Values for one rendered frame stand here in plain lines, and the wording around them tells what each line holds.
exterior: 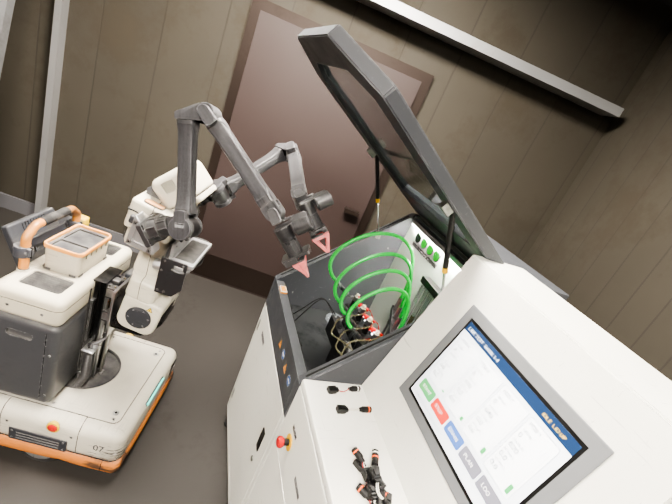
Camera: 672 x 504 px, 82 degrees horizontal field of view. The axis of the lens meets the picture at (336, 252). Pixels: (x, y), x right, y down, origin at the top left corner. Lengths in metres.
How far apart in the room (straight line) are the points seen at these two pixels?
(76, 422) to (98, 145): 2.20
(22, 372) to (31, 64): 2.40
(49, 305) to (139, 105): 2.00
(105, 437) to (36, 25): 2.80
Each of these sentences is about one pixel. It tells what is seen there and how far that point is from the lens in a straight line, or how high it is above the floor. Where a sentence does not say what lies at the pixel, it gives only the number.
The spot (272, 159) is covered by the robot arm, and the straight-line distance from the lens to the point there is 1.84.
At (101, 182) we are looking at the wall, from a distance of 3.65.
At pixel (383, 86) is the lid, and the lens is 0.97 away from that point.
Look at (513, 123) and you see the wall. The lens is 3.34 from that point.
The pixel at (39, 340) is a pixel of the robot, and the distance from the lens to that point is 1.84.
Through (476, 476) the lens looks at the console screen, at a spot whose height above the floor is 1.19.
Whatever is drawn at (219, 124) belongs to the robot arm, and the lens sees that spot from 1.35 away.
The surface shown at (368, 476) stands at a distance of 1.14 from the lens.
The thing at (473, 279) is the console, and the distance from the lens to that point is 1.22.
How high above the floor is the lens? 1.83
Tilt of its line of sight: 21 degrees down
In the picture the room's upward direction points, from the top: 23 degrees clockwise
